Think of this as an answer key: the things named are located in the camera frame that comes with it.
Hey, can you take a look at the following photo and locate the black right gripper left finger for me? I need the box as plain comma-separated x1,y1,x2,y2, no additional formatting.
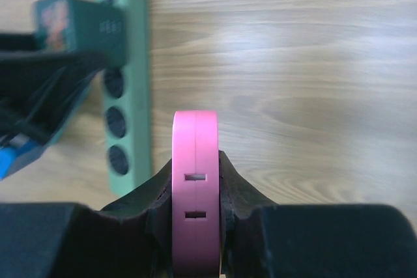
1,164,173,278

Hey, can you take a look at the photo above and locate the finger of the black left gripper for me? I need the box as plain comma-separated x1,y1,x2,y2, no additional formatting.
1,33,108,146

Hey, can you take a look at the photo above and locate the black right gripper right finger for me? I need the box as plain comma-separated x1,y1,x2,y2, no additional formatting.
219,152,416,277

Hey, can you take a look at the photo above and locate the dark green dragon adapter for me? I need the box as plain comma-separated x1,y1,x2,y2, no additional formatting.
33,0,127,66

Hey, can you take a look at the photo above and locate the green power strip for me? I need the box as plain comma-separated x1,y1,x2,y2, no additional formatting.
102,0,152,196

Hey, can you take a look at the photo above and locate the pink square socket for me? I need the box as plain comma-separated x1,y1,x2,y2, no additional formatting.
171,111,221,277

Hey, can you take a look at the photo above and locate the blue cube socket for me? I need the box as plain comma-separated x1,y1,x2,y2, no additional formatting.
1,140,46,180

